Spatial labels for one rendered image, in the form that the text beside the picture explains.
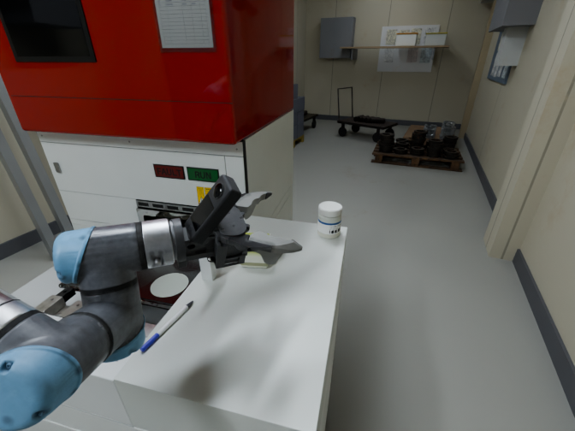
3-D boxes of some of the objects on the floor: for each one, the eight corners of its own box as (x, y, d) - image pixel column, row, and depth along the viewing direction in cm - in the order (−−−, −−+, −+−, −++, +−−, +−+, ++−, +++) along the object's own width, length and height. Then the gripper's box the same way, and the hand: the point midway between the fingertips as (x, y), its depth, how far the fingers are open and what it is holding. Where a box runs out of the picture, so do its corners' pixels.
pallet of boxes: (271, 138, 616) (270, 81, 567) (304, 141, 592) (305, 82, 543) (246, 150, 531) (241, 85, 482) (282, 155, 507) (281, 86, 457)
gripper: (167, 221, 58) (263, 209, 66) (185, 309, 46) (299, 280, 54) (164, 185, 53) (269, 177, 61) (184, 276, 40) (311, 250, 48)
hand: (287, 215), depth 56 cm, fingers open, 14 cm apart
